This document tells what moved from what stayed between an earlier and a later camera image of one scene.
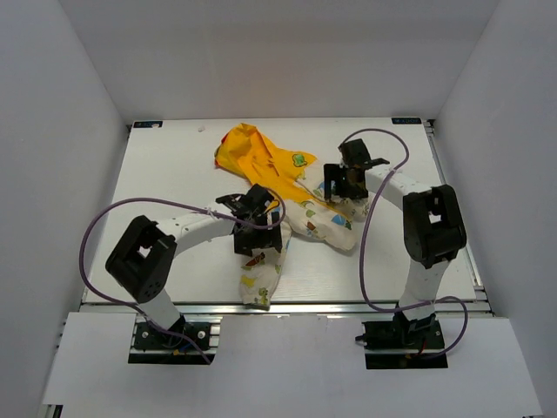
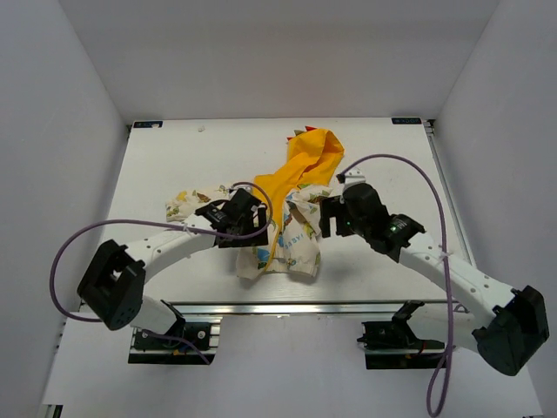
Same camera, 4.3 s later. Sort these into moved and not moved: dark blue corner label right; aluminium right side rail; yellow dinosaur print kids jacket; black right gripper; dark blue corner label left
Moved: black right gripper; yellow dinosaur print kids jacket
Not moved: aluminium right side rail; dark blue corner label right; dark blue corner label left
